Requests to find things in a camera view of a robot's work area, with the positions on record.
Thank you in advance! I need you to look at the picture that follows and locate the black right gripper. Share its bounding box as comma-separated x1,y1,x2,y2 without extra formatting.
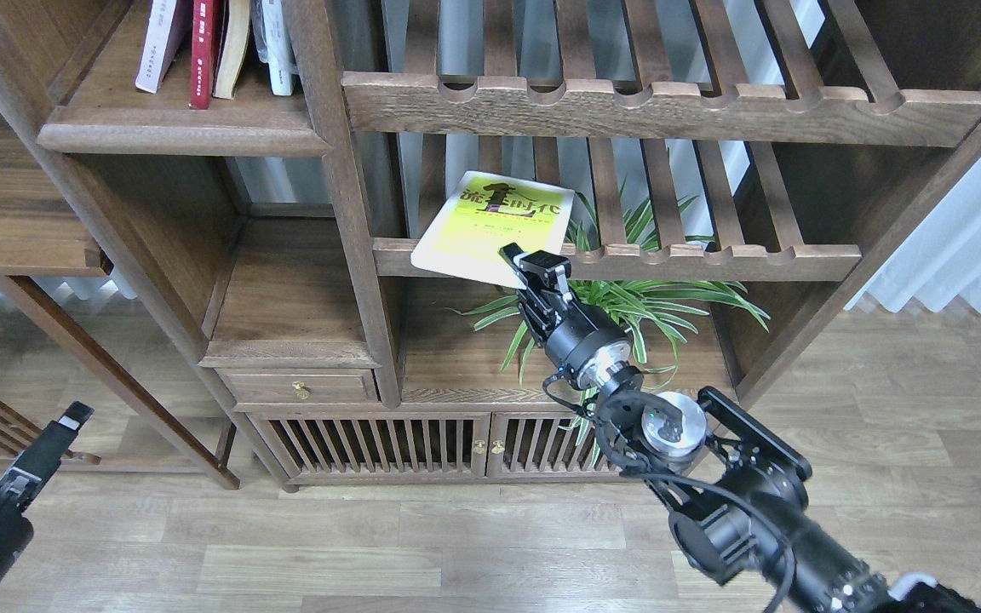
499,242,643,392

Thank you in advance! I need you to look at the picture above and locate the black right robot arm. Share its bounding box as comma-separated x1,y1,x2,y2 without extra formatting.
501,243,978,612

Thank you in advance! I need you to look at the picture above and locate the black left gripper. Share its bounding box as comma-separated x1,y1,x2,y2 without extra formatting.
0,401,94,583

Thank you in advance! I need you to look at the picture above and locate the green spider plant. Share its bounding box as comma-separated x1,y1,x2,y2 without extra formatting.
454,177,771,467

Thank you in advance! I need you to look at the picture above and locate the yellow green cover book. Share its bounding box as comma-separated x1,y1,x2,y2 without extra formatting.
411,170,576,288

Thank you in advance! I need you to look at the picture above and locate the upright tan book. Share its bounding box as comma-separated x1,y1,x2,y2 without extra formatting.
213,0,250,100

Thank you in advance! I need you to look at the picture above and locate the white cover book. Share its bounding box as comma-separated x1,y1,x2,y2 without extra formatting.
134,1,193,94

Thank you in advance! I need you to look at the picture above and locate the brass drawer knob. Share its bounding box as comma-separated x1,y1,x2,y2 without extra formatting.
291,381,312,401

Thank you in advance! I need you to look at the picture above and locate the upright white book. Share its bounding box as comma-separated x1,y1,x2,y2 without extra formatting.
261,1,297,96

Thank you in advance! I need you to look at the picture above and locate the dark wooden bookshelf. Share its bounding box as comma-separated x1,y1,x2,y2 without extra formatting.
0,1,981,490

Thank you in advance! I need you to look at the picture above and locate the red cover book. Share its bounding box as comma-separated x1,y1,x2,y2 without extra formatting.
188,0,226,110

